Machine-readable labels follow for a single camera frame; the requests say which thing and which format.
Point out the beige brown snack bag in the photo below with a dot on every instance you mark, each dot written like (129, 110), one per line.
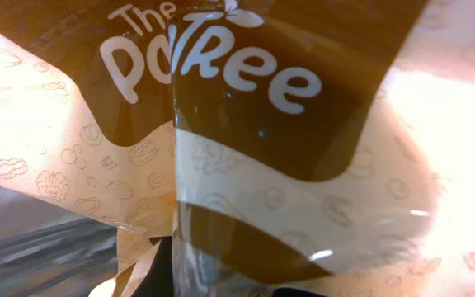
(248, 148)

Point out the grey plastic basket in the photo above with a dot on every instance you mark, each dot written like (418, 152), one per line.
(46, 250)

